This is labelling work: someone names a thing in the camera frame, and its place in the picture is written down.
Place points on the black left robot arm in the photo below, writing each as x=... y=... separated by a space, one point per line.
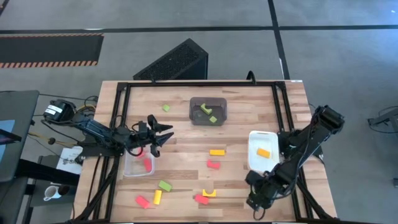
x=93 y=127

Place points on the red arch block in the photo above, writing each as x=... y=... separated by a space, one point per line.
x=213 y=166

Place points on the red rectangular block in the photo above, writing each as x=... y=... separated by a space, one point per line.
x=147 y=165
x=201 y=199
x=142 y=202

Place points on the grey translucent plastic bin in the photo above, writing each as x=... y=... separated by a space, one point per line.
x=194 y=119

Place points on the green arch block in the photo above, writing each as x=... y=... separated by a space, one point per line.
x=205 y=109

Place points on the grey side table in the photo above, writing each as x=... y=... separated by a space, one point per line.
x=38 y=203

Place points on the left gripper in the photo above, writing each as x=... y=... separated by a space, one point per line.
x=146 y=138

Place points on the white printed paper sheet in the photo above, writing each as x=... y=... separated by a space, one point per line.
x=74 y=155

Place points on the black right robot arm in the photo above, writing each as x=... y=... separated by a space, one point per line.
x=311 y=133

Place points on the clear plastic bin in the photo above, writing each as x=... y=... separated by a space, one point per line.
x=133 y=169

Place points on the yellow arch block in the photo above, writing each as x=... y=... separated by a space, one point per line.
x=209 y=195

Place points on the black curved hook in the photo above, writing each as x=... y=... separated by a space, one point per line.
x=250 y=72

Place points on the yellow rectangular block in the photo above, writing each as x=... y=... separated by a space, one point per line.
x=217 y=152
x=263 y=153
x=157 y=197

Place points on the black perforated box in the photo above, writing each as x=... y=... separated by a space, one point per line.
x=174 y=59

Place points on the white plastic bin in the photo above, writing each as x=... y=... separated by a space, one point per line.
x=258 y=143

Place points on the small green block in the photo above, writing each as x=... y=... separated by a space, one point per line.
x=213 y=119
x=166 y=108

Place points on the green rectangular block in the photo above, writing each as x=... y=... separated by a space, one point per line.
x=165 y=186

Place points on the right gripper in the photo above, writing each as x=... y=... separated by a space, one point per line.
x=259 y=189

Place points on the black round knob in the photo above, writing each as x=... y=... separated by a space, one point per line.
x=51 y=141

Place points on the dark round cup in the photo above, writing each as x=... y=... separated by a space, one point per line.
x=64 y=190

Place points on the dark grey desk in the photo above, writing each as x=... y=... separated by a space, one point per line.
x=21 y=124

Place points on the black aluminium rig frame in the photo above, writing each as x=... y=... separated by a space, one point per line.
x=202 y=84

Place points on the white coffee mug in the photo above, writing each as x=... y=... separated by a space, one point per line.
x=53 y=192

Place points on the black hazard-striped floor mat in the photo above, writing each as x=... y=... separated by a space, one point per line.
x=46 y=49

